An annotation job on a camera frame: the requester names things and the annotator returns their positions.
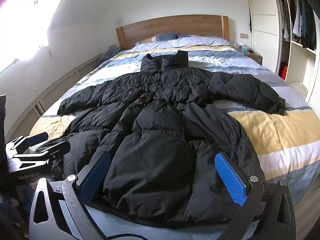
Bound black puffer down jacket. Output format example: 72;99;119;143
47;50;285;228

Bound hanging clothes in wardrobe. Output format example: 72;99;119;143
280;0;317;51

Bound striped duvet on bed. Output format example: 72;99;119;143
31;37;319;239

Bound blue cloth beside bed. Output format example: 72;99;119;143
97;47;121;67

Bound bright window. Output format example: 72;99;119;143
1;0;52;72

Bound red object in wardrobe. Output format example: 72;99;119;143
279;64;288;80

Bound wooden nightstand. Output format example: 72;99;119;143
246;52;263;65

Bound items on nightstand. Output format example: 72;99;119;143
234;43;254;54

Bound blue striped pillow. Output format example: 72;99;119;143
135;31;190;45

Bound wooden bed headboard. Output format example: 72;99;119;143
116;15;230;50

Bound white wardrobe with open shelves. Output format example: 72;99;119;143
248;0;319;113

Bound low wall panel cabinet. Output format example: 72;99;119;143
5;55;101;140

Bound beige wall switch plate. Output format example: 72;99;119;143
240;33;249;39

